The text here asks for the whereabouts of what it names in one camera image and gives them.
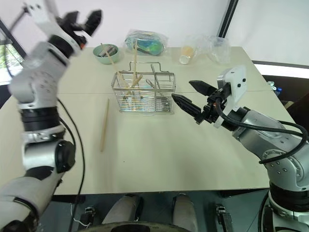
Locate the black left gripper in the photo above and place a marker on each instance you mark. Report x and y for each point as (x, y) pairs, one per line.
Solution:
(77, 30)

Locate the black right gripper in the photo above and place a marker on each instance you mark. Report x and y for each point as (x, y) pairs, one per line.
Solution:
(212, 108)

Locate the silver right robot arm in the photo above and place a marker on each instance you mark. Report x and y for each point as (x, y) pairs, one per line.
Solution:
(260, 135)

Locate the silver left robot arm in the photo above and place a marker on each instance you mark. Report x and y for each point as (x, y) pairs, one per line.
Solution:
(36, 79)

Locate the metal spoon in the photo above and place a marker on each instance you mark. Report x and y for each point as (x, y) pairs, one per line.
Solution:
(150, 83)

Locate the paper cup in plastic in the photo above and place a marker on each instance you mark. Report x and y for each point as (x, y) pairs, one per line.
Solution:
(186, 54)

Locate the pale green bowl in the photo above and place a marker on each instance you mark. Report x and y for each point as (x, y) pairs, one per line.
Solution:
(103, 59)

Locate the wooden chopstick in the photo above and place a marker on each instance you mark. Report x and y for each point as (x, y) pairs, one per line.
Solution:
(136, 82)
(104, 125)
(109, 59)
(135, 55)

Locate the clear crumpled plastic bag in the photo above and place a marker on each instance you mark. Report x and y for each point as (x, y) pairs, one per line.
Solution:
(217, 50)

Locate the plastic bag with colourful contents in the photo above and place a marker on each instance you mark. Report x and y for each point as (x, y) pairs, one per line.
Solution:
(147, 43)

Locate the clear water bottle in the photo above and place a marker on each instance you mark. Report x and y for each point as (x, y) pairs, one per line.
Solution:
(278, 87)

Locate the dark rounded robot torso rim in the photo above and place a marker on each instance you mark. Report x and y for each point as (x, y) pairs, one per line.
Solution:
(135, 228)

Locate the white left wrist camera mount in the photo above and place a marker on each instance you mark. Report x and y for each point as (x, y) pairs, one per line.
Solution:
(44, 19)

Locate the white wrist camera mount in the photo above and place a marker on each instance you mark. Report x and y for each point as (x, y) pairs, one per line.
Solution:
(44, 19)
(237, 82)

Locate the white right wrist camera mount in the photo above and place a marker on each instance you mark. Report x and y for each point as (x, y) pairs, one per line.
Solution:
(237, 82)

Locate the window with dark frame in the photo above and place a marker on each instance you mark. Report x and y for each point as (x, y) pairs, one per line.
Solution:
(9, 52)

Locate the black aluminium profile post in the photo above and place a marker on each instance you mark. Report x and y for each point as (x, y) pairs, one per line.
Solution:
(228, 17)

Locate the black metal bracket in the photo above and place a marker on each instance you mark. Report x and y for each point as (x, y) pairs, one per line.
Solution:
(88, 215)
(223, 217)

